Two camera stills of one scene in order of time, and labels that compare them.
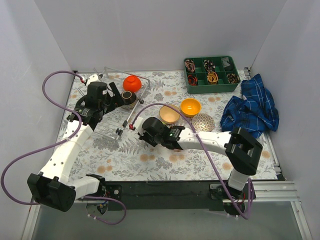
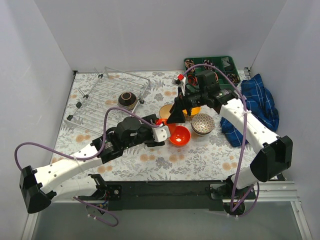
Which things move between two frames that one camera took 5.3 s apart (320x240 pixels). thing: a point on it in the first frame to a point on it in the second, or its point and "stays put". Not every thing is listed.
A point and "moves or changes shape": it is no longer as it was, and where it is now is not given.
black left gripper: x=115 y=94 to x=151 y=129
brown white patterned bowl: x=203 y=122 stays put
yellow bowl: x=190 y=107 stays put
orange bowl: x=132 y=83 moves or changes shape
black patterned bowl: x=129 y=99 stays put
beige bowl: x=168 y=115 stays put
